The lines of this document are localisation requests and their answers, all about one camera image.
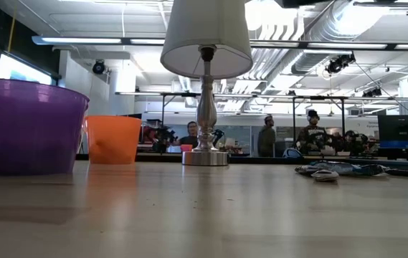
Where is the white blue cookies cream bar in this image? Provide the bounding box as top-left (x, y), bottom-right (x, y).
top-left (313, 160), bottom-right (388, 177)

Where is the purple plastic bucket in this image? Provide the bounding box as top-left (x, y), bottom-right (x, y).
top-left (0, 77), bottom-right (90, 176)

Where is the person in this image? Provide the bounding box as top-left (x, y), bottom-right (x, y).
top-left (257, 114), bottom-right (278, 158)
top-left (174, 120), bottom-right (200, 148)
top-left (343, 129), bottom-right (369, 156)
top-left (295, 109), bottom-right (333, 156)

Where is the orange pumpkin plastic bucket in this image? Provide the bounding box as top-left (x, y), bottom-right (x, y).
top-left (85, 115), bottom-right (143, 165)

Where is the white shade silver table lamp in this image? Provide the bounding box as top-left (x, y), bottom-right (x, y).
top-left (159, 0), bottom-right (255, 167)

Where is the black ceiling spotlight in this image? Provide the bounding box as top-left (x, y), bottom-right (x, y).
top-left (362, 87), bottom-right (384, 98)
top-left (324, 52), bottom-right (357, 75)
top-left (91, 59), bottom-right (107, 76)

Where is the black computer monitor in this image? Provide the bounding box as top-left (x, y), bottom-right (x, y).
top-left (376, 114), bottom-right (408, 150)

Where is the black ceiling track bar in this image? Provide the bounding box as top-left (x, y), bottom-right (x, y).
top-left (353, 1), bottom-right (408, 17)

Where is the silver ventilation duct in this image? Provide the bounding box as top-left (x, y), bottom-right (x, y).
top-left (253, 0), bottom-right (355, 78)

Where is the yellow cable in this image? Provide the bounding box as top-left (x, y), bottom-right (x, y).
top-left (6, 0), bottom-right (19, 54)

